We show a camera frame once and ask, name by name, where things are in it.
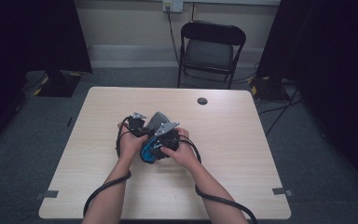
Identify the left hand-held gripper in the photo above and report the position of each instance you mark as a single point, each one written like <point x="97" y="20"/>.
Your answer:
<point x="136" y="126"/>

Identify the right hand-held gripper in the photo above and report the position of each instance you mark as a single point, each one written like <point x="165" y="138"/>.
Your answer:
<point x="169" y="140"/>

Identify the grey cloth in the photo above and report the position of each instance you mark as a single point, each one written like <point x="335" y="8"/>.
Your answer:
<point x="158" y="121"/>

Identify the blue toy car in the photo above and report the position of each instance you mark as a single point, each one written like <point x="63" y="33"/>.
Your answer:
<point x="149" y="152"/>

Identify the person's right hand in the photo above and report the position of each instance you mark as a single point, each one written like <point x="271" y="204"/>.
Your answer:
<point x="183" y="155"/>

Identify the person's left hand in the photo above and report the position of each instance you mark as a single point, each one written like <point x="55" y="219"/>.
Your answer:
<point x="130" y="146"/>

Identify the small black floor item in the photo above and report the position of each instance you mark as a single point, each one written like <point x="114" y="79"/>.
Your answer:
<point x="70" y="121"/>

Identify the black stand base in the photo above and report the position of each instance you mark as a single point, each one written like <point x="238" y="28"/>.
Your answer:
<point x="59" y="84"/>
<point x="268" y="88"/>

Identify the black folding chair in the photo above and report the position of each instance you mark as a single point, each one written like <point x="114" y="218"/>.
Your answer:
<point x="212" y="51"/>

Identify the grey tape strip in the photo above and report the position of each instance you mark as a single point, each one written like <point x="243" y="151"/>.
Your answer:
<point x="282" y="191"/>
<point x="48" y="194"/>

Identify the dark curtain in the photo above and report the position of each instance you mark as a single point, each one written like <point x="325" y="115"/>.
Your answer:
<point x="18" y="46"/>
<point x="338" y="62"/>

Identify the white wall socket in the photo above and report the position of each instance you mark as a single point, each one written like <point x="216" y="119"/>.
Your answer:
<point x="173" y="5"/>

